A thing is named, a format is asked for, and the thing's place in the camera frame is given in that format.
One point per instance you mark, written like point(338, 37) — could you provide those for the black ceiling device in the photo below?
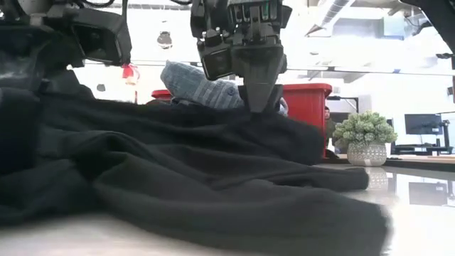
point(165, 40)

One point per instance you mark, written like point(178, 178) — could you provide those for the person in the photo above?
point(328, 124)

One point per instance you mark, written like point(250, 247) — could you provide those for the black garment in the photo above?
point(177, 170)

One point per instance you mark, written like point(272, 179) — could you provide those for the black monitor stand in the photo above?
point(445, 133)

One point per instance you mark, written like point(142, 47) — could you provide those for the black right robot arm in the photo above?
point(437, 17)

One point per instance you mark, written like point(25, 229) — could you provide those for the red plastic bin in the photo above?
point(305, 103)

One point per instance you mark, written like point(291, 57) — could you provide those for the clear spray bottle red trigger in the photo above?
point(129, 73)

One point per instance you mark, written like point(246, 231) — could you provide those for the black computer monitor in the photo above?
point(423, 123)

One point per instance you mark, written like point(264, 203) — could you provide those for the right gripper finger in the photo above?
point(261, 78)
point(278, 97)

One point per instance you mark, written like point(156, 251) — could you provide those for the blue striped shirt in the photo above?
point(199, 87)

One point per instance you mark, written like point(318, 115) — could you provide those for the silver ventilation duct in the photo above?
point(330, 14)

